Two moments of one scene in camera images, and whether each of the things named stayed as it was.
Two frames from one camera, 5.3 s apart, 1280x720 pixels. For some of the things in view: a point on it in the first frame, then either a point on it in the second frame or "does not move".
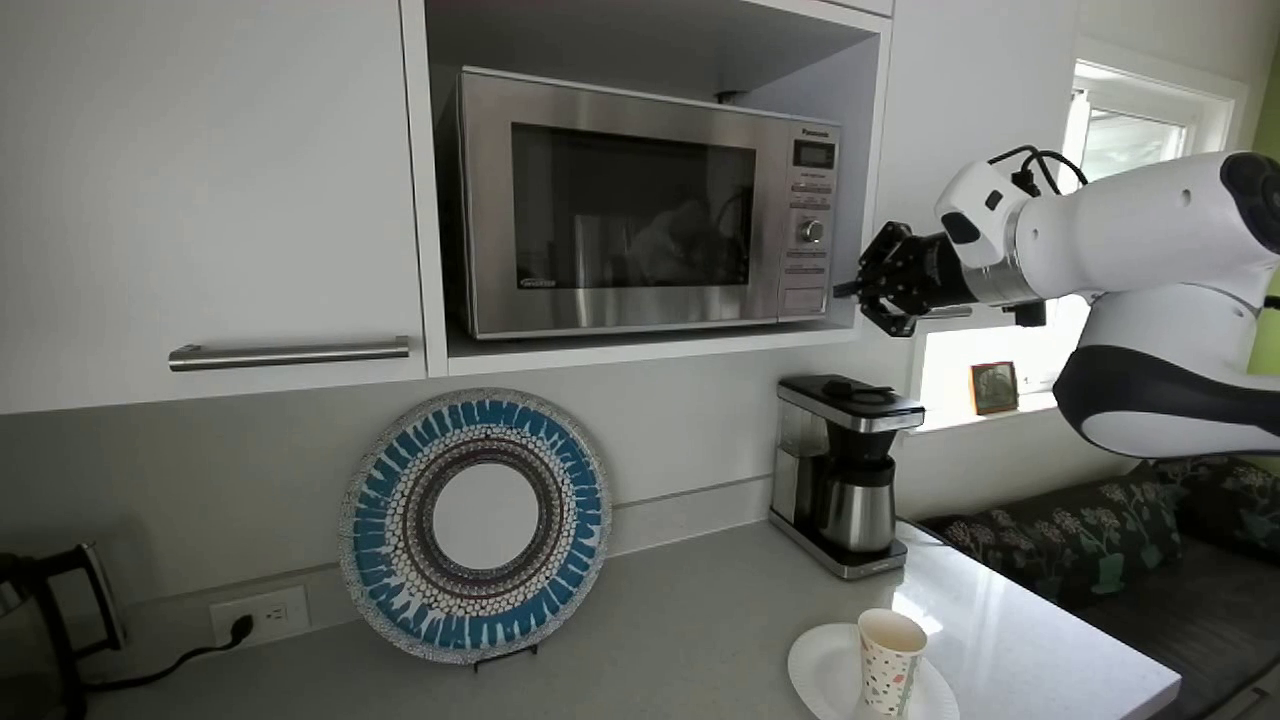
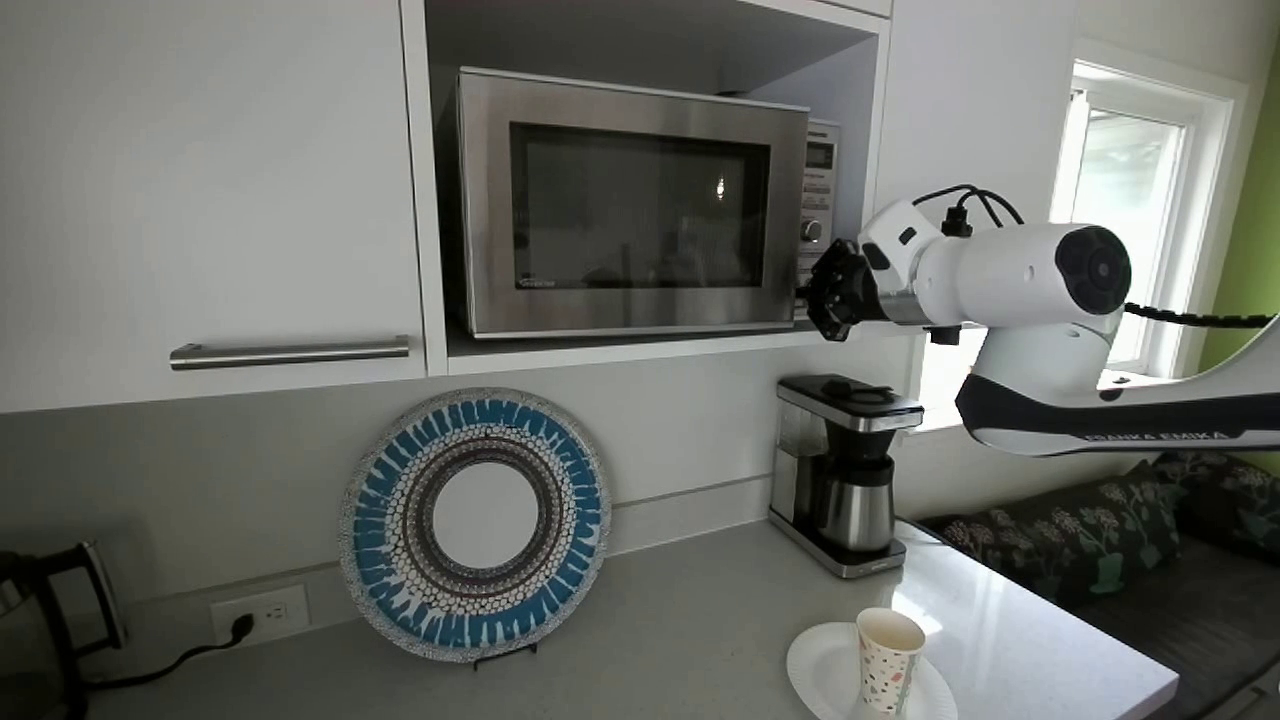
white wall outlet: (275, 613) does not move
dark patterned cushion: (1076, 549) does not move
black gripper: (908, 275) → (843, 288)
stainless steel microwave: (599, 205) does not move
